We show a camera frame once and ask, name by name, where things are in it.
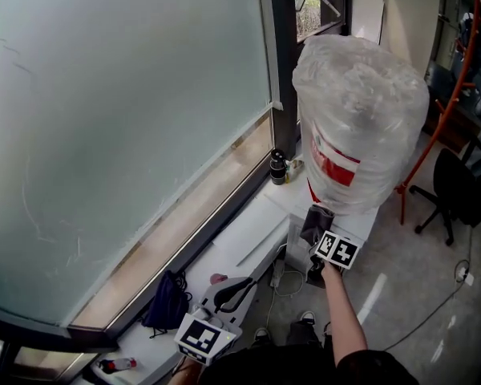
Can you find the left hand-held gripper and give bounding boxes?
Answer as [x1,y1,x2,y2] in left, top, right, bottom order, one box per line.
[174,277,261,367]

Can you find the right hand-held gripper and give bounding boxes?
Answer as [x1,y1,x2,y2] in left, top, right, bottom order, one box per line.
[306,230,361,285]

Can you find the grey cloth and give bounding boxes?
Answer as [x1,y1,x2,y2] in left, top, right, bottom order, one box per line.
[299,203,337,252]

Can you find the white water dispenser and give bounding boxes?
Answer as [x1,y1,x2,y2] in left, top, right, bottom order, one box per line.
[284,205,381,290]

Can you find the person's right forearm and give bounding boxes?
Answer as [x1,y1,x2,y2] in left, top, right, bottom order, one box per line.
[319,262,370,372]

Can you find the plastic-wrapped clear water jug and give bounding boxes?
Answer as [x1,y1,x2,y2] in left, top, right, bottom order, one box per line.
[291,34,430,217]

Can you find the person's left shoe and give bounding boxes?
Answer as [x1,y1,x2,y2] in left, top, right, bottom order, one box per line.
[251,326,271,345]

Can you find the person's black trousers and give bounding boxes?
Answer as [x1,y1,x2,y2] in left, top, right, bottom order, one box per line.
[248,321,332,351]

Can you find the person's black shirt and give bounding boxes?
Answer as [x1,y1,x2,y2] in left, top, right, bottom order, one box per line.
[198,342,420,385]

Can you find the black flask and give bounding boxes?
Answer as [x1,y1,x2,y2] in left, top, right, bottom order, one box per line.
[269,148,289,186]

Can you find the clear red-label bottle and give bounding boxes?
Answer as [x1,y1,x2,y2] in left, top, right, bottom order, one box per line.
[97,357,139,375]

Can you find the white floor power strip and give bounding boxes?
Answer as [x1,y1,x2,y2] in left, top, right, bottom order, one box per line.
[455,265,475,287]

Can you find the black office chair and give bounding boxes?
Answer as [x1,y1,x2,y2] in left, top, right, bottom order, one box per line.
[408,132,481,248]

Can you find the white leaning board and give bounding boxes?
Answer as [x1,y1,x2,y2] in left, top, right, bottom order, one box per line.
[350,0,386,46]

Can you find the orange coat rack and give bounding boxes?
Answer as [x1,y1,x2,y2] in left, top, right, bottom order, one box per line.
[395,0,481,226]

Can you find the dark blue drawstring bag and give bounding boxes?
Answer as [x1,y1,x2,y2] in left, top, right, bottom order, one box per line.
[141,269,194,339]

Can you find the black floor cable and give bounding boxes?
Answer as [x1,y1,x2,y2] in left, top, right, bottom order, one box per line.
[382,282,468,352]

